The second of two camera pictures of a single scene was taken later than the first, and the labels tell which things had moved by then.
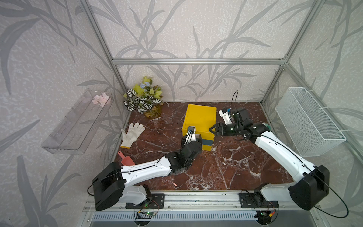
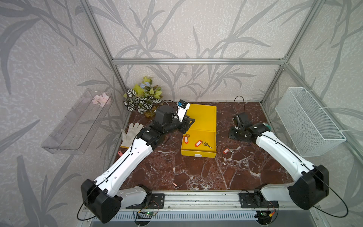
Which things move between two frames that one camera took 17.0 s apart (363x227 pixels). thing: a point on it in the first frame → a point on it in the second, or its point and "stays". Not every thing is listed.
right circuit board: [263, 217] stays
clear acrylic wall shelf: [74, 134] stays
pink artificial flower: [101, 100] stays
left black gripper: [200, 144] → [184, 124]
